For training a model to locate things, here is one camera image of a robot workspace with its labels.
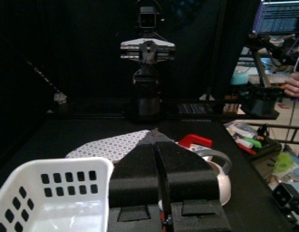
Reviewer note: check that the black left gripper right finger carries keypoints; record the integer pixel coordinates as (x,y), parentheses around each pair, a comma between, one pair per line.
(187,178)

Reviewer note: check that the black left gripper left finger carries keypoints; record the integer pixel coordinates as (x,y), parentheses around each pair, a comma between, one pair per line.
(132,178)

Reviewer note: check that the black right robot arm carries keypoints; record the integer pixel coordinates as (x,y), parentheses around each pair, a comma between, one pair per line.
(145,96)

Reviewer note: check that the person's hand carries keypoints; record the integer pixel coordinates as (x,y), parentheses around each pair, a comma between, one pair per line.
(295,84)

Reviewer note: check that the grey patterned cloth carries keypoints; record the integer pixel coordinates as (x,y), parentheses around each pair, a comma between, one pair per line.
(111,146)

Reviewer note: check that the green marker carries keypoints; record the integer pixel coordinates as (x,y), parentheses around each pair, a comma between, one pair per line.
(252,142)

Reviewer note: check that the white plastic perforated basket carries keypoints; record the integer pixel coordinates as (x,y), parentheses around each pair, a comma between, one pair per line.
(53,199)

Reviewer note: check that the green bottle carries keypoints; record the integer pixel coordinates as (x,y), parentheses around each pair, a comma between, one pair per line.
(284,163)

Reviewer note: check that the teal cup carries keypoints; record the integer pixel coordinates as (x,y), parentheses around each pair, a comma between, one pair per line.
(239,78)

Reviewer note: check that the computer monitor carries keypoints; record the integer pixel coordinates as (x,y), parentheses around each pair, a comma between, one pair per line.
(279,16)

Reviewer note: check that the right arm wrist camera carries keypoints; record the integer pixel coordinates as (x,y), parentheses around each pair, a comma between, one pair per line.
(148,18)

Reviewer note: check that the black camera on mount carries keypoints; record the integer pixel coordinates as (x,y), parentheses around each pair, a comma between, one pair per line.
(287,195)

